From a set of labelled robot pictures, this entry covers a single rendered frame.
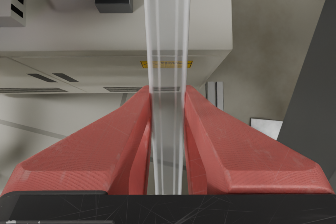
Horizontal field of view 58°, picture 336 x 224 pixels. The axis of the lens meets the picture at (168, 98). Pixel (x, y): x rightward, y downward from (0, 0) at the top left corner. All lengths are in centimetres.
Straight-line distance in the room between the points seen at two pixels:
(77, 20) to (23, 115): 73
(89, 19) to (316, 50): 37
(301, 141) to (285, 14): 103
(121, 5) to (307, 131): 33
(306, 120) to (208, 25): 31
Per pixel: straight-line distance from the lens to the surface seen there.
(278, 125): 112
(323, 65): 18
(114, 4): 45
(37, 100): 116
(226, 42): 47
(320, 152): 18
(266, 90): 113
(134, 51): 46
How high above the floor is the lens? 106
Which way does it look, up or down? 85 degrees down
